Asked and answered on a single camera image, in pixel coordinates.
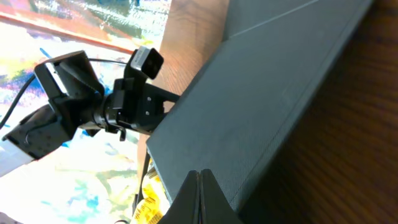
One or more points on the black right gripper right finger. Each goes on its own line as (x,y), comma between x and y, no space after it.
(215,209)

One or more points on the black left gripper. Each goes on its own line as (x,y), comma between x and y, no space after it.
(134,104)

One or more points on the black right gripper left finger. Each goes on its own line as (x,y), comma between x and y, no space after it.
(185,208)

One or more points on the yellow snack packet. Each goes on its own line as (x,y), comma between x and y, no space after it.
(154,205)

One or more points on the dark green box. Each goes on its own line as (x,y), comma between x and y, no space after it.
(242,104)

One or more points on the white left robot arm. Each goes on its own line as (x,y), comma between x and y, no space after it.
(77,100)

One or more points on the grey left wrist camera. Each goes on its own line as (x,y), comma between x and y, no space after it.
(147,61)

